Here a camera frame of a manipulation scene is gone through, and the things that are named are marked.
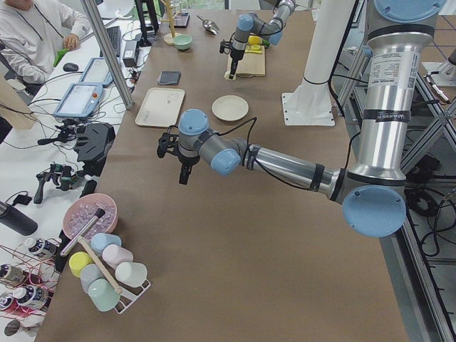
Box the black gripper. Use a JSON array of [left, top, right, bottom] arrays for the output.
[[219, 38, 244, 79], [157, 133, 200, 185]]

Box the cream round plate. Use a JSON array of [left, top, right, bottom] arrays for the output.
[[212, 95, 249, 122]]

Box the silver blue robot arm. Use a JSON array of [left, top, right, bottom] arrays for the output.
[[219, 0, 296, 80], [157, 1, 446, 237]]

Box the cream rabbit tray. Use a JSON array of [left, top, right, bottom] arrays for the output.
[[135, 88, 185, 128]]

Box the wooden cutting board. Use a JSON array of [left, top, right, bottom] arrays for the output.
[[236, 45, 266, 77]]

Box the yellow lemon near lime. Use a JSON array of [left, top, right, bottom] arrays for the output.
[[248, 35, 262, 46]]

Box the steel ice scoop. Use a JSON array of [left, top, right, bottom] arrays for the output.
[[197, 15, 219, 35]]

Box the mint green bowl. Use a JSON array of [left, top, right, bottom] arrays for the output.
[[173, 34, 193, 51]]

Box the wooden cup tree stand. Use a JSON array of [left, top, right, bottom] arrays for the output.
[[160, 0, 182, 46]]

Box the grey folded cloth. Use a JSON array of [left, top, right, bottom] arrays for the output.
[[157, 71, 181, 86]]

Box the steel muddler black tip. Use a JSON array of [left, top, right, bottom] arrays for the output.
[[59, 208, 105, 257]]

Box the pink cup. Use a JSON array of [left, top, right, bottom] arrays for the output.
[[102, 244, 133, 269]]

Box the blue cup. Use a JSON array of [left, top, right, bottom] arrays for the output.
[[90, 233, 122, 256]]

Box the pink bowl with ice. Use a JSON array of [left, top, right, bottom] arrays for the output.
[[63, 193, 118, 239]]

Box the white cup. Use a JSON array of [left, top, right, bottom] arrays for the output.
[[115, 262, 147, 288]]

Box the black keyboard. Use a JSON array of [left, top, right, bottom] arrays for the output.
[[106, 26, 122, 57]]

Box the upper teach pendant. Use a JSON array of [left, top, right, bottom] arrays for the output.
[[53, 83, 103, 118]]

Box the white cup rack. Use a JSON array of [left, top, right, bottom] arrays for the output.
[[76, 237, 152, 315]]

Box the yellow cup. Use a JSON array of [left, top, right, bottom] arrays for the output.
[[68, 252, 93, 278]]

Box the grey cup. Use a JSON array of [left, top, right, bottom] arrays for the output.
[[80, 264, 105, 294]]

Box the mint cup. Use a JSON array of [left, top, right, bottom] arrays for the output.
[[88, 279, 120, 312]]

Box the black computer mouse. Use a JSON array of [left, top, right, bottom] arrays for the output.
[[63, 63, 79, 72]]

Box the black thermos bottle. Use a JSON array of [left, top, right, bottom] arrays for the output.
[[1, 202, 38, 236]]

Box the seated person white sweater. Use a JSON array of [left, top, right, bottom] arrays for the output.
[[1, 1, 90, 84]]

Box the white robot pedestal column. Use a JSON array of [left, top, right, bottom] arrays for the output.
[[282, 0, 357, 126]]

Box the aluminium frame post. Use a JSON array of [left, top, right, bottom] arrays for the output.
[[81, 0, 133, 110]]

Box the copper wire bottle rack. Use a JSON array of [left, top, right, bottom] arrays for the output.
[[1, 243, 59, 320]]

